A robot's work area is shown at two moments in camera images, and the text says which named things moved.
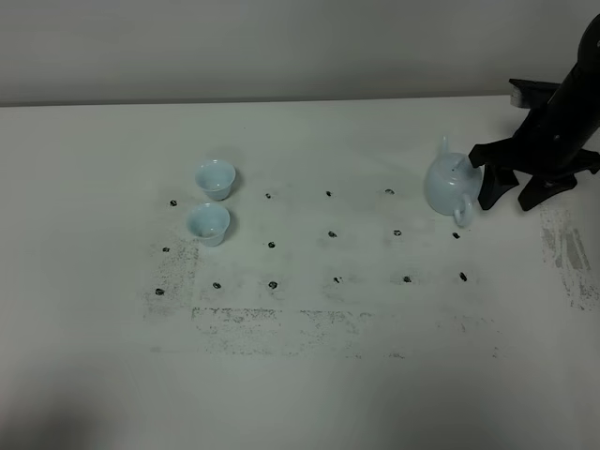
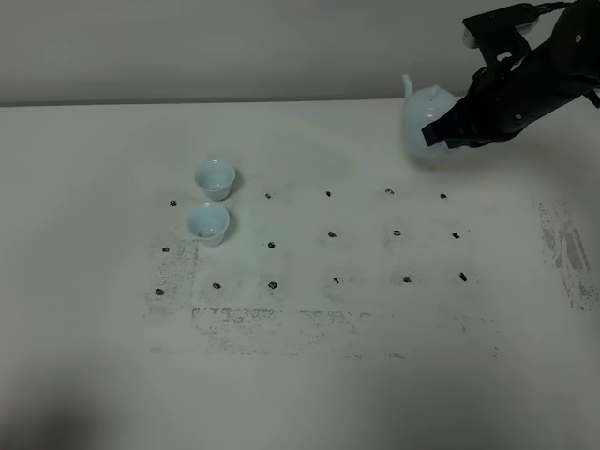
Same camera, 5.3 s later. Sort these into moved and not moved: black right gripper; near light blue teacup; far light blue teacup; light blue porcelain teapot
Moved: light blue porcelain teapot; black right gripper
Not moved: near light blue teacup; far light blue teacup
